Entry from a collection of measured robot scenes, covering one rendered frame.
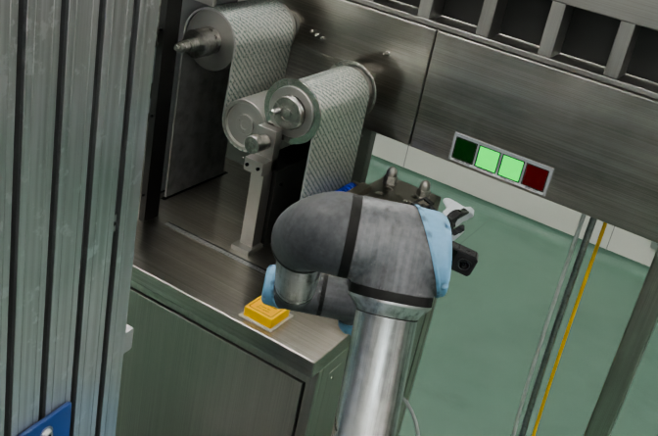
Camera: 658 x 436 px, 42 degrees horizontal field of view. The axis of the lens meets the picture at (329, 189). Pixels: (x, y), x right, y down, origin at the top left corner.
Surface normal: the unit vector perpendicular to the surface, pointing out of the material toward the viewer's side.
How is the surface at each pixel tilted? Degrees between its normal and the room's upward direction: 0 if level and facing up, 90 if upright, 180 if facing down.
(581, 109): 90
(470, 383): 0
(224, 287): 0
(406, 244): 58
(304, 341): 0
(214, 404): 90
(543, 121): 90
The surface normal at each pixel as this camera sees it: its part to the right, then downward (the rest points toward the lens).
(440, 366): 0.18, -0.89
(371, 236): 0.04, -0.11
